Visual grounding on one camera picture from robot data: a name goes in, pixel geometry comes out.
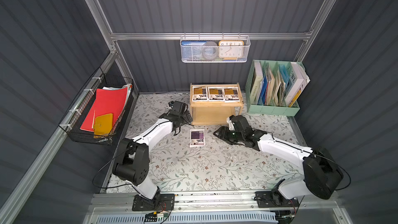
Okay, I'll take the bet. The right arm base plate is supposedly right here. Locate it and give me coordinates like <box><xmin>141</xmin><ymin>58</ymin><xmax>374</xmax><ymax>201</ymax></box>
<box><xmin>254</xmin><ymin>191</ymin><xmax>299</xmax><ymax>208</ymax></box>

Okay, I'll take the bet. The white wire hanging basket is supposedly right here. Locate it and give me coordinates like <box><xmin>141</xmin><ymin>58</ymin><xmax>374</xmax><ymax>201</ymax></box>
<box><xmin>179</xmin><ymin>35</ymin><xmax>251</xmax><ymax>63</ymax></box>

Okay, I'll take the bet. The grey tape roll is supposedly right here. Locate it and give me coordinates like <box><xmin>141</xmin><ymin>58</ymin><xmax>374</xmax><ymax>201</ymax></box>
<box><xmin>202</xmin><ymin>41</ymin><xmax>218</xmax><ymax>61</ymax></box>

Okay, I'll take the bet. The yellow notebook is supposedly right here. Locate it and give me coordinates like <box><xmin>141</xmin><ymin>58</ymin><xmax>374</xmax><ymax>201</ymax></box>
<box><xmin>93</xmin><ymin>113</ymin><xmax>114</xmax><ymax>139</ymax></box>

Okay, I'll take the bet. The green file organizer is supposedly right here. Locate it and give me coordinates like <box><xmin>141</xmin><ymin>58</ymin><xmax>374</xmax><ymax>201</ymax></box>
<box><xmin>245</xmin><ymin>60</ymin><xmax>300</xmax><ymax>117</ymax></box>

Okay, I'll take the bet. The orange square clock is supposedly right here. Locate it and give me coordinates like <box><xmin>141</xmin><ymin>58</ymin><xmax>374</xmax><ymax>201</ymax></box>
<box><xmin>218</xmin><ymin>40</ymin><xmax>245</xmax><ymax>59</ymax></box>

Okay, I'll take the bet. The white thick book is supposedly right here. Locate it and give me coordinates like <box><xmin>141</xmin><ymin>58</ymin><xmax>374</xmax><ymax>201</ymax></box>
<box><xmin>285</xmin><ymin>62</ymin><xmax>311</xmax><ymax>107</ymax></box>

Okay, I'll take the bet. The wooden two-tier shelf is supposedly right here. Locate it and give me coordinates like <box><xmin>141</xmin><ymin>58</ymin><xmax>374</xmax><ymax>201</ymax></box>
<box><xmin>189</xmin><ymin>84</ymin><xmax>244</xmax><ymax>125</ymax></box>

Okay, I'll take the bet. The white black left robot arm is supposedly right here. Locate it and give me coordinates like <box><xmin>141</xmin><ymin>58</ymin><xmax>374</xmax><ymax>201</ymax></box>
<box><xmin>112</xmin><ymin>101</ymin><xmax>192</xmax><ymax>200</ymax></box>

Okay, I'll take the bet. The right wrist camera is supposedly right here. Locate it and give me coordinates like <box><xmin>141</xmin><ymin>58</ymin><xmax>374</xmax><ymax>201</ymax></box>
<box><xmin>227</xmin><ymin>115</ymin><xmax>235</xmax><ymax>131</ymax></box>

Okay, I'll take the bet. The orange coffee bag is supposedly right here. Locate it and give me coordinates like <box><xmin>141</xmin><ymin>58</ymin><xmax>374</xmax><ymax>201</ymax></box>
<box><xmin>207</xmin><ymin>87</ymin><xmax>224</xmax><ymax>101</ymax></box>
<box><xmin>192</xmin><ymin>86</ymin><xmax>208</xmax><ymax>102</ymax></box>
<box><xmin>223</xmin><ymin>87</ymin><xmax>240</xmax><ymax>102</ymax></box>

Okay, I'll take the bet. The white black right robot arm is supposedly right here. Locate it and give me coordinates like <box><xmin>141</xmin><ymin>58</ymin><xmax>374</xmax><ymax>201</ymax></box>
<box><xmin>213</xmin><ymin>115</ymin><xmax>344</xmax><ymax>205</ymax></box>

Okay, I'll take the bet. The purple coffee bag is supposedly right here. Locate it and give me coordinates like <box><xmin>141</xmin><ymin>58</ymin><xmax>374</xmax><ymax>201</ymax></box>
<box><xmin>189</xmin><ymin>129</ymin><xmax>205</xmax><ymax>147</ymax></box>

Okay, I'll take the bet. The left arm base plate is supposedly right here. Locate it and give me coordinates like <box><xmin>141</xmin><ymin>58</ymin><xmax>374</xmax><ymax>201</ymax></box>
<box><xmin>132</xmin><ymin>194</ymin><xmax>175</xmax><ymax>212</ymax></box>

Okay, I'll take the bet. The blue box in basket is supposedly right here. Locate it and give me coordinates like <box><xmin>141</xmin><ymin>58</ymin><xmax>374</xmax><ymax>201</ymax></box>
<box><xmin>180</xmin><ymin>40</ymin><xmax>206</xmax><ymax>63</ymax></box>

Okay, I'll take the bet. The black wire side basket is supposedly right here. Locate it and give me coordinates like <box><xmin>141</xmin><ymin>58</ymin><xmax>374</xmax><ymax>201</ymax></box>
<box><xmin>59</xmin><ymin>70</ymin><xmax>134</xmax><ymax>146</ymax></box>

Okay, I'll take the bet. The red folder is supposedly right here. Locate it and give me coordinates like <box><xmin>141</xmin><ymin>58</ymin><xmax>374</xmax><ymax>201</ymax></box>
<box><xmin>80</xmin><ymin>84</ymin><xmax>132</xmax><ymax>132</ymax></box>

